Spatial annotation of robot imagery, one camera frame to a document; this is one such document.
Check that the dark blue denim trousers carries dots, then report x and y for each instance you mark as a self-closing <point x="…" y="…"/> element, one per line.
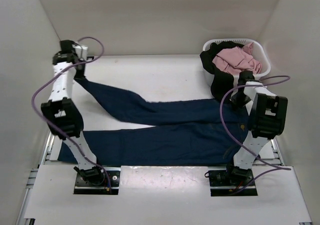
<point x="170" y="123"/>

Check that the pink garment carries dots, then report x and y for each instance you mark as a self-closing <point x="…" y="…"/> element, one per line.
<point x="237" y="59"/>

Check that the white front cover board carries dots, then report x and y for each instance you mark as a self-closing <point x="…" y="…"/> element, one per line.
<point x="164" y="195"/>

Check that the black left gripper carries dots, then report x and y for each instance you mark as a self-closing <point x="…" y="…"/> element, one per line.
<point x="82" y="74"/>

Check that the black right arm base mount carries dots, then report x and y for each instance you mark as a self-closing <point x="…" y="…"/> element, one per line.
<point x="227" y="182"/>

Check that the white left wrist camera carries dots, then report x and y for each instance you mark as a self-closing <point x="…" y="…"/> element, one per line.
<point x="81" y="51"/>

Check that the black garment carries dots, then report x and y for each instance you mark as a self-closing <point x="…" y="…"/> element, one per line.
<point x="222" y="81"/>

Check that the white plastic laundry basket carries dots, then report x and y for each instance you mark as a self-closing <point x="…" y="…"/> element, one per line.
<point x="258" y="53"/>

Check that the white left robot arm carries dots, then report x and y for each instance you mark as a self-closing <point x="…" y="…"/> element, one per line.
<point x="61" y="110"/>

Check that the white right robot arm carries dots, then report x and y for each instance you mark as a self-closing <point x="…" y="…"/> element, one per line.
<point x="266" y="120"/>

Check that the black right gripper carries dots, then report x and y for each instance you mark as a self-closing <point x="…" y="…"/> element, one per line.
<point x="236" y="104"/>

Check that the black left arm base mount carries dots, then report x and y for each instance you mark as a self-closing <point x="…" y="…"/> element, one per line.
<point x="95" y="182"/>

